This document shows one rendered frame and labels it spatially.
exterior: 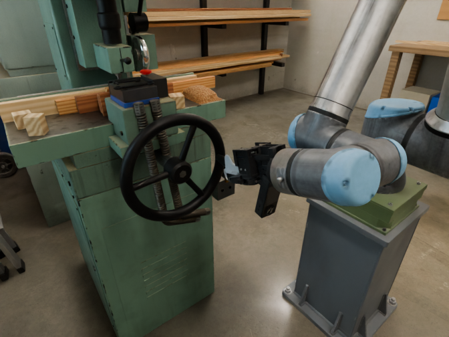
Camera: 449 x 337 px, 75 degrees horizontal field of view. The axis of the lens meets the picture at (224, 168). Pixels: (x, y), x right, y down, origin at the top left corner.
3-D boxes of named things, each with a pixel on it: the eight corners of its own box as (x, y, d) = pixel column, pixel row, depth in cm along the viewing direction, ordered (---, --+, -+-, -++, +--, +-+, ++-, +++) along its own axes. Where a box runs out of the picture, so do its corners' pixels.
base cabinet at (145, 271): (121, 352, 112) (75, 202, 78) (82, 260, 153) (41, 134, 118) (216, 291, 136) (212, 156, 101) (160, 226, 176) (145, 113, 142)
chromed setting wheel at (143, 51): (145, 75, 100) (139, 36, 94) (131, 70, 108) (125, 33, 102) (153, 75, 101) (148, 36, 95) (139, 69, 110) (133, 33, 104)
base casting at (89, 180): (75, 201, 78) (66, 172, 74) (41, 134, 118) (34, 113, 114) (212, 156, 101) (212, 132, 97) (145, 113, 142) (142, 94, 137)
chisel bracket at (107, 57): (112, 79, 83) (106, 47, 78) (97, 71, 92) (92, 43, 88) (137, 76, 86) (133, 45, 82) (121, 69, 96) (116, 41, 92)
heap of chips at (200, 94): (199, 104, 91) (199, 92, 89) (178, 94, 100) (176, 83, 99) (222, 99, 95) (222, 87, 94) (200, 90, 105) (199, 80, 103)
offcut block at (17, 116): (36, 126, 74) (31, 112, 72) (18, 130, 72) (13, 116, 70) (33, 122, 76) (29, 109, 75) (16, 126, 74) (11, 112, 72)
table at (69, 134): (21, 188, 60) (10, 162, 57) (9, 140, 81) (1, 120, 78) (244, 125, 92) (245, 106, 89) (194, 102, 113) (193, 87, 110)
